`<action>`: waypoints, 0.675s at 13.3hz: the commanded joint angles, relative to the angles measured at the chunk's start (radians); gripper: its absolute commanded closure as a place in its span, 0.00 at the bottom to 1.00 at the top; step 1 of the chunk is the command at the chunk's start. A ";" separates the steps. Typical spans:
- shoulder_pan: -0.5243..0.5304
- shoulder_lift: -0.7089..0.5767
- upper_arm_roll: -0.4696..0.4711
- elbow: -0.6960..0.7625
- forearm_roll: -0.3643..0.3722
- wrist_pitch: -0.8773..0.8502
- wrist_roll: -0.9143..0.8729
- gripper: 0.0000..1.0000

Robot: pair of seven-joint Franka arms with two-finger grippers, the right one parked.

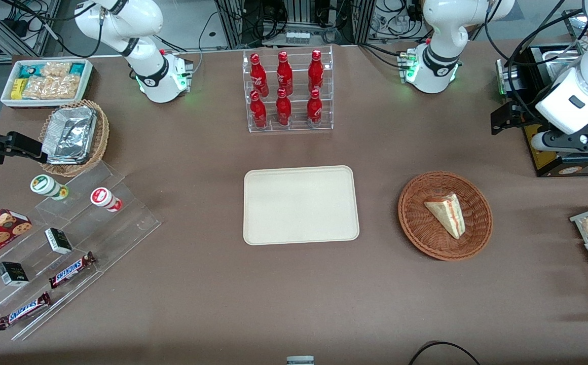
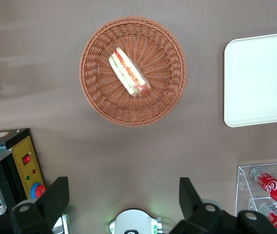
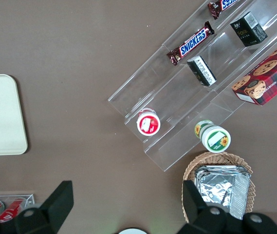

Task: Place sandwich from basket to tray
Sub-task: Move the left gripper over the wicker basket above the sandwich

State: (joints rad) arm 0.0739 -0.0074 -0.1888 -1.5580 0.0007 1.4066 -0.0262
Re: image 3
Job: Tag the green lid sunflower cup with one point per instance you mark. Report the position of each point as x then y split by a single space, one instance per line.
216 140

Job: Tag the red lid yogurt cup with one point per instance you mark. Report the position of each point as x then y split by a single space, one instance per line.
148 124

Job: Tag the clear acrylic tiered shelf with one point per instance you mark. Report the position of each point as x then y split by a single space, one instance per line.
177 97

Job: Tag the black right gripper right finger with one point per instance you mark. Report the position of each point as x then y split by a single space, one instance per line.
196 212

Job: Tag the Snickers chocolate bar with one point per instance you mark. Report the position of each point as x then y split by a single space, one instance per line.
193 44
219 6

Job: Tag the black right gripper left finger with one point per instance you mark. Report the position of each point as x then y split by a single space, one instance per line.
53 207

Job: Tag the aluminium foil food container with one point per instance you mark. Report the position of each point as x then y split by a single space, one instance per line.
221 168

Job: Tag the clear acrylic bottle rack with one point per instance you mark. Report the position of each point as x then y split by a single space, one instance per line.
30 198

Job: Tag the silver foil packets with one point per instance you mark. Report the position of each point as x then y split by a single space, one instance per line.
216 192

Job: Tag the red tartan cookie box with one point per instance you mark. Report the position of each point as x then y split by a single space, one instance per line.
272 78

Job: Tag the light wicker basket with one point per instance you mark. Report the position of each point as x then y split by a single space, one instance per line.
191 165

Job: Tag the small black carton box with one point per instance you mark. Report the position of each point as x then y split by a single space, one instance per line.
249 30
201 70

